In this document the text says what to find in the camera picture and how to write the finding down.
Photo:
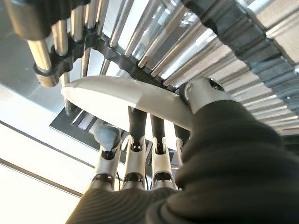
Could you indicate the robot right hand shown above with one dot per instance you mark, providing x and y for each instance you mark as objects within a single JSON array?
[{"x": 222, "y": 175}]

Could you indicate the white round ceramic plate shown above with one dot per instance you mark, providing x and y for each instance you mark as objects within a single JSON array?
[{"x": 116, "y": 98}]

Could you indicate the black dish rack steel rods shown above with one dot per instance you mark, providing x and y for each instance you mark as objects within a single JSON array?
[{"x": 187, "y": 35}]

